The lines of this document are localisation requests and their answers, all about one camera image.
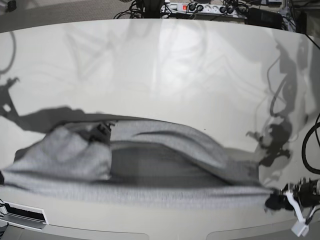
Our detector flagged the white power strip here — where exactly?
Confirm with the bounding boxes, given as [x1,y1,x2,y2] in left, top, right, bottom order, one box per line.
[160,2,245,18]

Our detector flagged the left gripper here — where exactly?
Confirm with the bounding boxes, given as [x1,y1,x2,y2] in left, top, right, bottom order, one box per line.
[264,177,315,211]

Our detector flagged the black power adapter box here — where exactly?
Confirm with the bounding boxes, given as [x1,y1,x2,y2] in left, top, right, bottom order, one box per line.
[244,8,283,30]

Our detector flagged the grey t-shirt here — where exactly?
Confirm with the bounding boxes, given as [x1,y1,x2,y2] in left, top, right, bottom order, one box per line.
[1,120,272,209]

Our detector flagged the white cable slot box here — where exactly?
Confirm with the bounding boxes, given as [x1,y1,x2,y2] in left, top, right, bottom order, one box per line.
[0,200,49,231]

